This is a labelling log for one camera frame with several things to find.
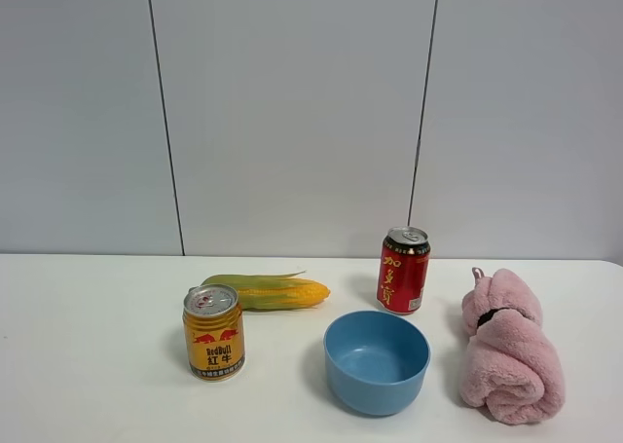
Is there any gold Red Bull can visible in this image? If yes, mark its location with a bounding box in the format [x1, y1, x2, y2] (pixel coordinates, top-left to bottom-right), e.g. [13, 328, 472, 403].
[182, 284, 245, 381]

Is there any yellow corn cob toy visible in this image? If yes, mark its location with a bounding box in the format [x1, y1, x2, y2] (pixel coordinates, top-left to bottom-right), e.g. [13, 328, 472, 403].
[202, 272, 330, 311]

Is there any red herbal tea can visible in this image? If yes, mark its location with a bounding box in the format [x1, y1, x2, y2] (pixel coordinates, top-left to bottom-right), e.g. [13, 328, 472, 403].
[377, 226, 431, 314]

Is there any blue plastic bowl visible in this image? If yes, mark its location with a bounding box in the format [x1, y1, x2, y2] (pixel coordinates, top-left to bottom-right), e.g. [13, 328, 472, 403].
[323, 311, 431, 417]

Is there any pink rolled towel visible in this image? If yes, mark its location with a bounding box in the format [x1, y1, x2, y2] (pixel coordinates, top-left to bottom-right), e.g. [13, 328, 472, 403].
[458, 268, 566, 425]

